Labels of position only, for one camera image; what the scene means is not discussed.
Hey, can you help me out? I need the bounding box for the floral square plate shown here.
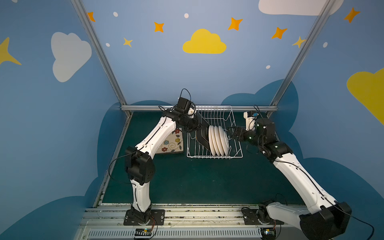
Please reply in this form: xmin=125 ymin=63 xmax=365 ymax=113
xmin=156 ymin=150 xmax=184 ymax=155
xmin=157 ymin=128 xmax=184 ymax=152

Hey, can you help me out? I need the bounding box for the white round plate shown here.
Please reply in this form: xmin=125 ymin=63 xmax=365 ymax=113
xmin=215 ymin=126 xmax=225 ymax=156
xmin=211 ymin=126 xmax=222 ymax=156
xmin=218 ymin=126 xmax=230 ymax=156
xmin=208 ymin=126 xmax=216 ymax=156

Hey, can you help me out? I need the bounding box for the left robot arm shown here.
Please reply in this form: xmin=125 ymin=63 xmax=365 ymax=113
xmin=125 ymin=97 xmax=199 ymax=225

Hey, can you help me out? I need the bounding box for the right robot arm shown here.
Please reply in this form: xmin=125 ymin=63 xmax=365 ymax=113
xmin=228 ymin=118 xmax=352 ymax=240

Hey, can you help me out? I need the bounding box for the right controller board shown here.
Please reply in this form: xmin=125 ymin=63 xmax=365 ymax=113
xmin=261 ymin=228 xmax=277 ymax=240

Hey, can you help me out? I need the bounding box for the controller board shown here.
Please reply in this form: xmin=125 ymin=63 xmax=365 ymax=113
xmin=133 ymin=228 xmax=153 ymax=240
xmin=261 ymin=228 xmax=277 ymax=240

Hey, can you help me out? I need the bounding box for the left controller board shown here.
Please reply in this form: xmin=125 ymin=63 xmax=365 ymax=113
xmin=133 ymin=228 xmax=153 ymax=240

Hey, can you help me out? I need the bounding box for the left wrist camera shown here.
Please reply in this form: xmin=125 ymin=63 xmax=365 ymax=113
xmin=188 ymin=108 xmax=195 ymax=116

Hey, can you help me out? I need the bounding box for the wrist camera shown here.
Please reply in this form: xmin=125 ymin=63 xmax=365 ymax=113
xmin=244 ymin=111 xmax=259 ymax=131
xmin=188 ymin=108 xmax=195 ymax=116

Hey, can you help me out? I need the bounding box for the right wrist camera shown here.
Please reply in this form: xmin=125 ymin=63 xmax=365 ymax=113
xmin=244 ymin=111 xmax=259 ymax=131

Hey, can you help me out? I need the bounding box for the white wire dish rack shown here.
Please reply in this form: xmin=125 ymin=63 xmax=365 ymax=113
xmin=187 ymin=106 xmax=243 ymax=159

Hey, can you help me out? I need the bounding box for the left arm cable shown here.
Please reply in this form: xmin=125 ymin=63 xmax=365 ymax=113
xmin=107 ymin=152 xmax=133 ymax=184

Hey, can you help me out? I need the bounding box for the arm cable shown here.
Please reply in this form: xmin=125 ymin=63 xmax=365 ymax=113
xmin=107 ymin=152 xmax=133 ymax=184
xmin=332 ymin=203 xmax=375 ymax=240

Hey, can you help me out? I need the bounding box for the aluminium frame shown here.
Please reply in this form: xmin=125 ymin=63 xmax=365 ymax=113
xmin=70 ymin=0 xmax=337 ymax=208

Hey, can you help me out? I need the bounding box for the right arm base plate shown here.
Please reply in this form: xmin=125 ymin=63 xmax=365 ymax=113
xmin=241 ymin=207 xmax=285 ymax=225

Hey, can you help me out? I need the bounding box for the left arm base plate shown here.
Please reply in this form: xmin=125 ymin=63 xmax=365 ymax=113
xmin=123 ymin=208 xmax=165 ymax=226

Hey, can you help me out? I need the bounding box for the aluminium rail base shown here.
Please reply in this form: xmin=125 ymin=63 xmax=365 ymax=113
xmin=74 ymin=204 xmax=306 ymax=240

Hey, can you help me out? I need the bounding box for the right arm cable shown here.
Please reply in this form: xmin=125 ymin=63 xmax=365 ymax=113
xmin=332 ymin=203 xmax=375 ymax=240

